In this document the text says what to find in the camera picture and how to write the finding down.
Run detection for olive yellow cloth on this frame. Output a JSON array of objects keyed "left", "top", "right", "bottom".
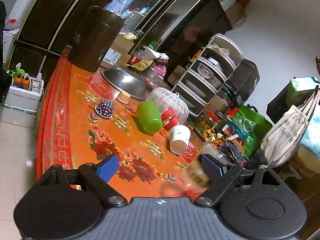
[{"left": 125, "top": 60, "right": 153, "bottom": 75}]

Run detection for blue floral bowl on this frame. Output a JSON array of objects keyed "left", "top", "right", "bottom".
[{"left": 197, "top": 63, "right": 214, "bottom": 79}]

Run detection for red label plastic bottle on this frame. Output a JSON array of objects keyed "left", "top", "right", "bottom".
[{"left": 128, "top": 47, "right": 145, "bottom": 65}]

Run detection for green plastic cup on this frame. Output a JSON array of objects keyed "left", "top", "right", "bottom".
[{"left": 136, "top": 101, "right": 162, "bottom": 134}]

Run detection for purple polka dot cup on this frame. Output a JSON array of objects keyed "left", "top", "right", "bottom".
[{"left": 95, "top": 99, "right": 115, "bottom": 119}]

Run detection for white tiered dish rack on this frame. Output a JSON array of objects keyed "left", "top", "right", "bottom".
[{"left": 172, "top": 34, "right": 244, "bottom": 117}]

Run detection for dark brown pitcher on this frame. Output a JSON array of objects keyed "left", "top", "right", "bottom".
[{"left": 68, "top": 5, "right": 124, "bottom": 72}]

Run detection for steel colander bowl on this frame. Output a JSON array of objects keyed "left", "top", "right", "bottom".
[{"left": 100, "top": 65, "right": 146, "bottom": 100}]

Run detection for red lid glass jar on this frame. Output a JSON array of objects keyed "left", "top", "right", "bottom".
[{"left": 203, "top": 111, "right": 219, "bottom": 128}]

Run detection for white plate in rack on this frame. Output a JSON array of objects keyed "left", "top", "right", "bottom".
[{"left": 185, "top": 80, "right": 206, "bottom": 99}]

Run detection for white mesh food cover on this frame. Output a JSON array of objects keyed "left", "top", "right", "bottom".
[{"left": 146, "top": 87, "right": 189, "bottom": 125}]

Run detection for clear glass with tape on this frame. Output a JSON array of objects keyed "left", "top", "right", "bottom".
[{"left": 185, "top": 155, "right": 210, "bottom": 188}]

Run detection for large steel pot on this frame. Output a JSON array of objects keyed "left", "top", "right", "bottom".
[{"left": 140, "top": 68, "right": 167, "bottom": 92}]

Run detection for green shopping bag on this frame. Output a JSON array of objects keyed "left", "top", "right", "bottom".
[{"left": 227, "top": 105, "right": 273, "bottom": 158}]

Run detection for orange polka dot cup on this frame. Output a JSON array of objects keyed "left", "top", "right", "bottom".
[{"left": 117, "top": 91, "right": 131, "bottom": 105}]

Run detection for clear jar red bands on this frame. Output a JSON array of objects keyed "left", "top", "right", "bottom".
[{"left": 161, "top": 107, "right": 179, "bottom": 131}]

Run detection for pink cloth bundle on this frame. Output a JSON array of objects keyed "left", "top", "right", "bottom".
[{"left": 151, "top": 64, "right": 167, "bottom": 79}]

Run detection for white floral paper cup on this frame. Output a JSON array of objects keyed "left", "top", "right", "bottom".
[{"left": 169, "top": 125, "right": 191, "bottom": 154}]

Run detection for dark wooden cabinet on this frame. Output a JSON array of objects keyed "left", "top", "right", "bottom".
[{"left": 9, "top": 0, "right": 232, "bottom": 81}]

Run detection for dried orange peels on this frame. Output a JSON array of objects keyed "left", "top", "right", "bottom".
[{"left": 203, "top": 128, "right": 225, "bottom": 146}]

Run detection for white foam box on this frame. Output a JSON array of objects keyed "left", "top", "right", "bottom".
[{"left": 4, "top": 80, "right": 44, "bottom": 111}]

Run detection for cardboard box with label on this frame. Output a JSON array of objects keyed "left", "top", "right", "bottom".
[{"left": 100, "top": 34, "right": 134, "bottom": 68}]

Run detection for red polka dot cup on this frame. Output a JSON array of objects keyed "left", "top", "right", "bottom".
[{"left": 185, "top": 142, "right": 195, "bottom": 155}]

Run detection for white canvas tote bag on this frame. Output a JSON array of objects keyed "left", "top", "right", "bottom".
[{"left": 260, "top": 86, "right": 319, "bottom": 168}]

